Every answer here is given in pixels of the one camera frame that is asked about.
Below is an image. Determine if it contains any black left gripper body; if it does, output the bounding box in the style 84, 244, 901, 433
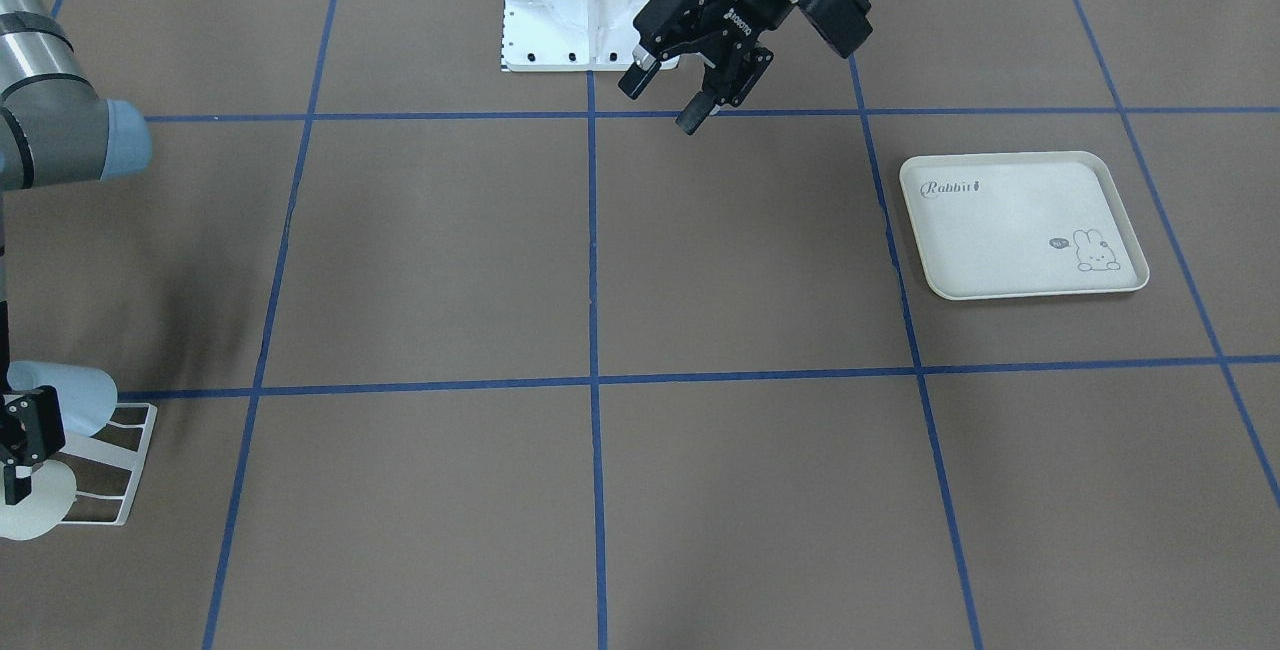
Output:
635, 0, 872, 107

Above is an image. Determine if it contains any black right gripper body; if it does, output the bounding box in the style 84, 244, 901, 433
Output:
1, 385, 67, 507

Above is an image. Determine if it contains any blue plastic cup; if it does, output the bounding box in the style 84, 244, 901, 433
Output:
6, 360, 119, 436

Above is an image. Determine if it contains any pale green plastic cup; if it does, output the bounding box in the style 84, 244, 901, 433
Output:
1, 461, 77, 541

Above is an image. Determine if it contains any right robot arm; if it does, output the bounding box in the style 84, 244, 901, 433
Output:
1, 0, 154, 507

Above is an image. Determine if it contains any cream plastic tray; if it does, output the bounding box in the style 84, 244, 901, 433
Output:
899, 152, 1151, 302

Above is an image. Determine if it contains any white wire cup rack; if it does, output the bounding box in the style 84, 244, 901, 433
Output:
60, 400, 159, 527

